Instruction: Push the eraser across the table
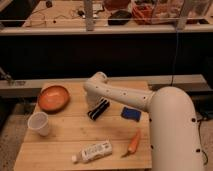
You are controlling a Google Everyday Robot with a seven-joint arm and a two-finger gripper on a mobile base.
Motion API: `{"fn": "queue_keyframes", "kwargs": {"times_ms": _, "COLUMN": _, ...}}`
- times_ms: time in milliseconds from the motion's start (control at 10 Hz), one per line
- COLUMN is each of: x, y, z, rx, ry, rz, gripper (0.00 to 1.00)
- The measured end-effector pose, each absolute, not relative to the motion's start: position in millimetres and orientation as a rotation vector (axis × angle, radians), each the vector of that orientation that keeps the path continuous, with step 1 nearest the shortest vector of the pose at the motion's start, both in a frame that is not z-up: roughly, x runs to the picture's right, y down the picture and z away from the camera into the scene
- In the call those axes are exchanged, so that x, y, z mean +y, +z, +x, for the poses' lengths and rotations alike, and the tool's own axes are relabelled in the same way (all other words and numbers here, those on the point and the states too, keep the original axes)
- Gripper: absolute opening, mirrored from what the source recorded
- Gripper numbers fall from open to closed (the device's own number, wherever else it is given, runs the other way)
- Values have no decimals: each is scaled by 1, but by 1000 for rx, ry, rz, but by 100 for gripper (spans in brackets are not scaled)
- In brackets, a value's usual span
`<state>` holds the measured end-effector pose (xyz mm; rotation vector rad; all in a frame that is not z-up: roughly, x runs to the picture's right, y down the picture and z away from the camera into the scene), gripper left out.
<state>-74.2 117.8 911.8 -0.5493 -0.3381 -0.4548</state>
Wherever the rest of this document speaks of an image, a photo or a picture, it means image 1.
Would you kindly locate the orange crate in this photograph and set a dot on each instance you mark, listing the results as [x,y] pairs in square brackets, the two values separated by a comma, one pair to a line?
[142,15]

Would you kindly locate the white paper cup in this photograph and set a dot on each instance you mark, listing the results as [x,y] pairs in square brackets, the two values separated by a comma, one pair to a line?
[39,123]

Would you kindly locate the orange carrot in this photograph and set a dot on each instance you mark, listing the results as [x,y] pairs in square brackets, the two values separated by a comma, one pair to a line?
[133,145]

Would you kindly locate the grey metal post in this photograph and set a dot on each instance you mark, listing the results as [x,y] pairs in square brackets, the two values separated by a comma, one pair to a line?
[185,10]
[88,8]

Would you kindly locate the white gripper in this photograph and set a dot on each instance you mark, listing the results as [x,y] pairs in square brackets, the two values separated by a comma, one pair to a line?
[95,101]

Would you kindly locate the white plastic bottle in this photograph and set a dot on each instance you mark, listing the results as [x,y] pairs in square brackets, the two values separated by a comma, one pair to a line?
[93,152]

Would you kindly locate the blue eraser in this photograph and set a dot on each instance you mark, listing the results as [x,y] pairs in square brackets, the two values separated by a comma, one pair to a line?
[132,114]

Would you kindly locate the grey metal post right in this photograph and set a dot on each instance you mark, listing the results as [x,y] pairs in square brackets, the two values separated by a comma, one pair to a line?
[185,10]

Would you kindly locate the orange bowl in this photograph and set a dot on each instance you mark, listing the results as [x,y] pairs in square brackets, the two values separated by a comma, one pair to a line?
[53,98]

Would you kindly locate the black computer mouse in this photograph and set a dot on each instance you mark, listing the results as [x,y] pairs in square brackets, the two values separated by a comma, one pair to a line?
[119,17]

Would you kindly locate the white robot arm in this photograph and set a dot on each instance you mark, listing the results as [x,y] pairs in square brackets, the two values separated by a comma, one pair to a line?
[174,134]

